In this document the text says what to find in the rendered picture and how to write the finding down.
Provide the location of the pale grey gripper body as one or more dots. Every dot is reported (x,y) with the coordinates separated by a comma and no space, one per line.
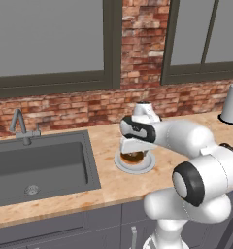
(134,145)

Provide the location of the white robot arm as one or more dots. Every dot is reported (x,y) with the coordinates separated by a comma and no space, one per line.
(189,136)

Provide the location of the brown glazed pastry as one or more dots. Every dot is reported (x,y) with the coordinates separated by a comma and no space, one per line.
(132,158)

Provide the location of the grey round plate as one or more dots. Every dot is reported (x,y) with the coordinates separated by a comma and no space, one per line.
(147,164)

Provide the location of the small grey drawer front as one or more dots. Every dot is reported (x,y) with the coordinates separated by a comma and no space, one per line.
(103,217)
(133,211)

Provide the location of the grey cupboard door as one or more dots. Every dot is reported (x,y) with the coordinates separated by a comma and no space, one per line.
(142,235)

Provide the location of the dark grey sink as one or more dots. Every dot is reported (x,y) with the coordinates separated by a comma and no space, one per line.
(40,168)

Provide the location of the white paper towel roll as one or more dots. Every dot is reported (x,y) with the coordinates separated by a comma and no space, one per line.
(231,103)

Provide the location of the grey metal tap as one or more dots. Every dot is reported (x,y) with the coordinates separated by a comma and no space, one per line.
(24,135)

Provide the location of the dark grey cabinet panel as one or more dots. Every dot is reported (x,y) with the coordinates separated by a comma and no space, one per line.
(232,223)

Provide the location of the wide grey drawer front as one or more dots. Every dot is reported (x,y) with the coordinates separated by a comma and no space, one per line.
(37,228)

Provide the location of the narrow dark framed window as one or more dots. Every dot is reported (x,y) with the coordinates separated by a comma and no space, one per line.
(202,32)

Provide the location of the large dark framed window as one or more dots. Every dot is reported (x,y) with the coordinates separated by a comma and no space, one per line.
(50,35)

